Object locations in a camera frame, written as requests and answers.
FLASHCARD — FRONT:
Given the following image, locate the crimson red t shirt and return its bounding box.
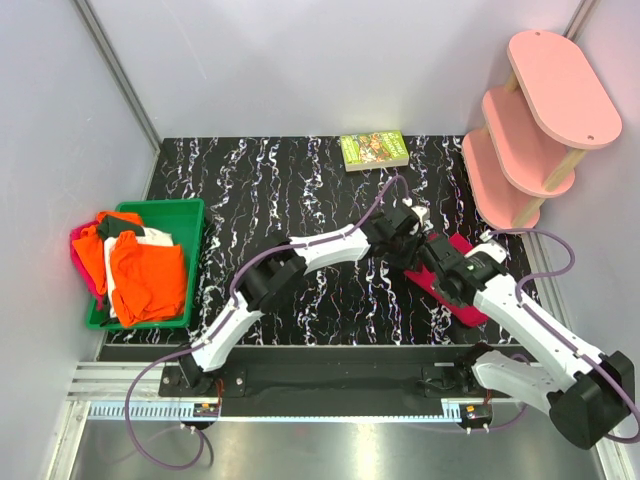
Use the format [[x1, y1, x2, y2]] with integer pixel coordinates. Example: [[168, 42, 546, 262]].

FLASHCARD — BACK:
[[404, 233, 489, 328]]

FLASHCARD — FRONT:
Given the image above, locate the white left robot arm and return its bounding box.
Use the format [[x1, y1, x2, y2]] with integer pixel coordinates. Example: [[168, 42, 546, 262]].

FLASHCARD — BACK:
[[179, 201, 429, 396]]

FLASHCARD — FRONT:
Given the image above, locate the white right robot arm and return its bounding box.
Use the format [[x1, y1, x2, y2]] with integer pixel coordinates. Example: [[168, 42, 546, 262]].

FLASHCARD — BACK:
[[418, 236, 639, 450]]

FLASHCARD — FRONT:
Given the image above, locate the green paperback book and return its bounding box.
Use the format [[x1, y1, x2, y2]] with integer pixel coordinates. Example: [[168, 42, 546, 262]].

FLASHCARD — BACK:
[[340, 131, 410, 172]]

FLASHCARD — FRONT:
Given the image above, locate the pink three tier shelf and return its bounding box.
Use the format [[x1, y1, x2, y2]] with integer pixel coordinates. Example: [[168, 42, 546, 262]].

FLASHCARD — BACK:
[[462, 30, 622, 229]]

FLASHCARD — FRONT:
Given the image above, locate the green plastic bin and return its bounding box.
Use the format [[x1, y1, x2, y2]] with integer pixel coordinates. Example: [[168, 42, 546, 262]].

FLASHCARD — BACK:
[[115, 198, 205, 330]]

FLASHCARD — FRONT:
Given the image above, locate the orange t shirt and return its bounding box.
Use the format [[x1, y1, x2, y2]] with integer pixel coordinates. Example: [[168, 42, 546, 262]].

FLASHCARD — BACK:
[[93, 211, 188, 328]]

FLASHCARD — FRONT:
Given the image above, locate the dark green t shirt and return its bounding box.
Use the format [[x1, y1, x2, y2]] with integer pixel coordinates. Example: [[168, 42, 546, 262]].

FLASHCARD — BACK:
[[96, 215, 145, 240]]

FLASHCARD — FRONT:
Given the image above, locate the pink t shirt in bin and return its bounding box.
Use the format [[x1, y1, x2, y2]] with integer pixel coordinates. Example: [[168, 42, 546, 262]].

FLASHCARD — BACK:
[[69, 221, 107, 311]]

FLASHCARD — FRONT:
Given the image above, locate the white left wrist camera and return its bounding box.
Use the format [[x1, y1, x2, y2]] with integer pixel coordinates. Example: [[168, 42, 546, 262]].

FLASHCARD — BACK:
[[402, 198, 433, 235]]

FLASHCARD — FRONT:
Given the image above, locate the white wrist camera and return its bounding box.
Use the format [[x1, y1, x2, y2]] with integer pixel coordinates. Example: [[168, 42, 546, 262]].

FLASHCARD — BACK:
[[479, 231, 507, 263], [402, 198, 433, 235]]

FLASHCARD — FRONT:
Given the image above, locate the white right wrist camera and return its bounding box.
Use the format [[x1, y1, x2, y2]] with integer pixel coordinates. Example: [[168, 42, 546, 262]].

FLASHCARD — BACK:
[[479, 231, 507, 263]]

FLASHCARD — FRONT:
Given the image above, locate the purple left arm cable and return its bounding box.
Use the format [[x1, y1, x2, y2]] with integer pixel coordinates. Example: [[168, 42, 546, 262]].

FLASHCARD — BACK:
[[123, 174, 414, 471]]

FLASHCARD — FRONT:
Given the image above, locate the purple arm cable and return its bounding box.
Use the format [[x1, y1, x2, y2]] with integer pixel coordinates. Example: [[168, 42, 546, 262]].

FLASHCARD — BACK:
[[414, 227, 640, 444], [123, 174, 414, 471]]

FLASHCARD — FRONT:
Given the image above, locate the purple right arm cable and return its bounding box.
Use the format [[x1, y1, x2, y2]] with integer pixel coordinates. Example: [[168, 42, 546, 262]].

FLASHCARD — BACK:
[[414, 227, 640, 444]]

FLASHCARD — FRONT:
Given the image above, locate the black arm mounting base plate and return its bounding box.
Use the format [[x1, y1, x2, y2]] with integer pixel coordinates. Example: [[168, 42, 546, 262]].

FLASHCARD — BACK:
[[159, 345, 485, 398]]

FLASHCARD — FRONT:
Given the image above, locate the aluminium frame rail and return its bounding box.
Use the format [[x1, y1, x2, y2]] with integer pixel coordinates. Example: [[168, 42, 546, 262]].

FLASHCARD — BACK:
[[70, 0, 162, 152]]

